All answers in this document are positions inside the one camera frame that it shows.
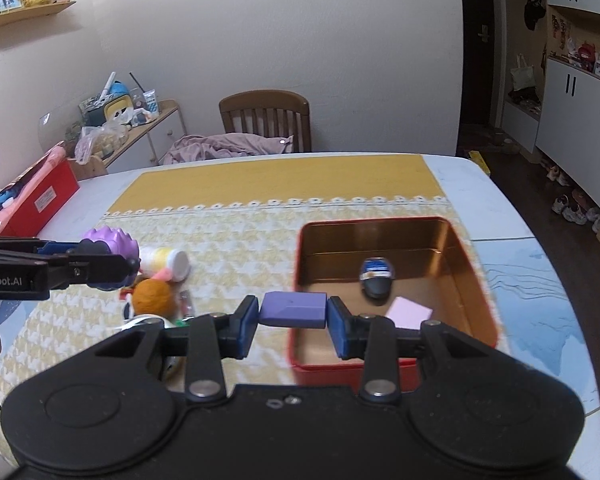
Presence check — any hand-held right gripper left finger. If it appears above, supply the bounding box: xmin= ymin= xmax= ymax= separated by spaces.
xmin=97 ymin=296 xmax=260 ymax=402

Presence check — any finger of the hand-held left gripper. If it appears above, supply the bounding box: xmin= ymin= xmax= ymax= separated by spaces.
xmin=49 ymin=254 xmax=142 ymax=292
xmin=0 ymin=236 xmax=98 ymax=261

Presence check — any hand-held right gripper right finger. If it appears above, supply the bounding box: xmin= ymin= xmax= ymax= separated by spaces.
xmin=327 ymin=296 xmax=486 ymax=403

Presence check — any purple spiky ball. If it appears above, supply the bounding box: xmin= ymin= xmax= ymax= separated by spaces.
xmin=82 ymin=227 xmax=142 ymax=292

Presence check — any purple rectangular block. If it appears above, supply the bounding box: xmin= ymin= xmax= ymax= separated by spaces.
xmin=258 ymin=291 xmax=329 ymax=330

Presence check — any orange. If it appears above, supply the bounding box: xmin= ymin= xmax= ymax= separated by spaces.
xmin=131 ymin=279 xmax=174 ymax=315

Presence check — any white and yellow bottle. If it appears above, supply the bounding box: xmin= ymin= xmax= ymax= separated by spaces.
xmin=137 ymin=246 xmax=190 ymax=282

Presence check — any red tin box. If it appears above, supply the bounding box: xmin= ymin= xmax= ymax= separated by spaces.
xmin=287 ymin=217 xmax=501 ymax=394

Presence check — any red cardboard box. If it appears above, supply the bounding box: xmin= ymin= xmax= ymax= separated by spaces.
xmin=0 ymin=145 xmax=81 ymax=239

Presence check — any blue and black oval gadget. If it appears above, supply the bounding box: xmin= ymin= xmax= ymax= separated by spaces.
xmin=358 ymin=256 xmax=397 ymax=304

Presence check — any white plastic object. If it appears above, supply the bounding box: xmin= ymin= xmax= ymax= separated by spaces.
xmin=122 ymin=312 xmax=163 ymax=332

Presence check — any pink sticky note pad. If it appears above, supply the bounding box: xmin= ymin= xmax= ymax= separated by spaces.
xmin=384 ymin=296 xmax=433 ymax=332

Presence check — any yellow houndstooth table mat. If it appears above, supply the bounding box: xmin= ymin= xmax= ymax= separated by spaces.
xmin=0 ymin=154 xmax=487 ymax=411

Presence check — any clear plastic bag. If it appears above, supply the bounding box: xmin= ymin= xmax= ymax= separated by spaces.
xmin=74 ymin=120 xmax=131 ymax=164

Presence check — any blue and yellow toy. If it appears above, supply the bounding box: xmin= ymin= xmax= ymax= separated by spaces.
xmin=87 ymin=82 xmax=134 ymax=127

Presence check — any wooden side cabinet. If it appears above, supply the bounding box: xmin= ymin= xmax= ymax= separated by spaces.
xmin=100 ymin=100 xmax=186 ymax=168

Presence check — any mauve cloth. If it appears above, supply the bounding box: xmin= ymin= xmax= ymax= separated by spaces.
xmin=161 ymin=133 xmax=295 ymax=166

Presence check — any wooden chair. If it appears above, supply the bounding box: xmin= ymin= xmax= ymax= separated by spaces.
xmin=219 ymin=90 xmax=312 ymax=154

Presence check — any yellow box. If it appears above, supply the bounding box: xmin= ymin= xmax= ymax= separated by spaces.
xmin=467 ymin=150 xmax=492 ymax=174

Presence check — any row of shoes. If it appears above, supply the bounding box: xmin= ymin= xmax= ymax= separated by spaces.
xmin=542 ymin=160 xmax=600 ymax=233

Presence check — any white tote bag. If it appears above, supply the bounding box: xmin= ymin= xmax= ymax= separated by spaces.
xmin=509 ymin=53 xmax=536 ymax=92

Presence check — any dark door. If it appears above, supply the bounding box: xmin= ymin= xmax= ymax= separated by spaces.
xmin=458 ymin=0 xmax=506 ymax=127

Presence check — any row of shelf toys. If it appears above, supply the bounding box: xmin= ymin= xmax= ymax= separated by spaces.
xmin=550 ymin=15 xmax=600 ymax=83

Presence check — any black hanging bag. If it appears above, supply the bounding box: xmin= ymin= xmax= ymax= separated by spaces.
xmin=524 ymin=0 xmax=546 ymax=31

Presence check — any wooden wall shelf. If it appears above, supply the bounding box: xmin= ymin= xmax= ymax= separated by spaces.
xmin=0 ymin=0 xmax=77 ymax=36

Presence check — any white wall cabinet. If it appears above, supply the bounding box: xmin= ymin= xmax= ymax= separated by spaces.
xmin=535 ymin=0 xmax=600 ymax=213

